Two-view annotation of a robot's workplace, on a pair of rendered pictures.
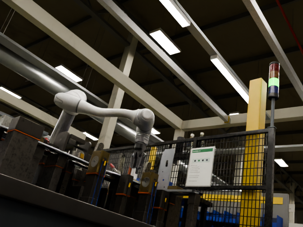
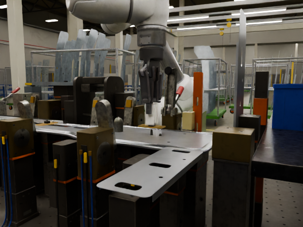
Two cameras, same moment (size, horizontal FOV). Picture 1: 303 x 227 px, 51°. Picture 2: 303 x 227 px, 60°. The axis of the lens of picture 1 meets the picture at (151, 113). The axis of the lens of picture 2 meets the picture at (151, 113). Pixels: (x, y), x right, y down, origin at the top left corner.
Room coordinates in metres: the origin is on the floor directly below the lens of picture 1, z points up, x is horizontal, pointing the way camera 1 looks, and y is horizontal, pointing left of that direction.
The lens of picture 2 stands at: (1.70, -0.74, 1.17)
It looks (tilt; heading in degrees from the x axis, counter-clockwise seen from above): 7 degrees down; 69
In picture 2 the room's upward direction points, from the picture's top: straight up
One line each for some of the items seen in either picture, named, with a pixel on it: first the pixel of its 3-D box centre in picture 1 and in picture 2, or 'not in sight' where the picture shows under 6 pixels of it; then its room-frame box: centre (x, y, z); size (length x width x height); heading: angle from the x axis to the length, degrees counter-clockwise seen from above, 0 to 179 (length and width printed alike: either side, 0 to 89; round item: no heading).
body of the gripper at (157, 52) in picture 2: (139, 151); (151, 62); (1.99, 0.03, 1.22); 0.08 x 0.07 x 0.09; 42
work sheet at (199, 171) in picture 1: (200, 166); not in sight; (2.29, -0.45, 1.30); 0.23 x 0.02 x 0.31; 42
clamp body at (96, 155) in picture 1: (94, 185); (15, 172); (1.58, 0.20, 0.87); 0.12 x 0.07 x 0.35; 42
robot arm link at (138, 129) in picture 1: (144, 125); (147, 0); (1.98, 0.03, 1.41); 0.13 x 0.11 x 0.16; 0
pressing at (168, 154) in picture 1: (164, 171); (240, 80); (2.16, -0.18, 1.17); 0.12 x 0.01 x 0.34; 42
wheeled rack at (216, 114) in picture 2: not in sight; (206, 91); (5.97, 5.97, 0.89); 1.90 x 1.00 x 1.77; 48
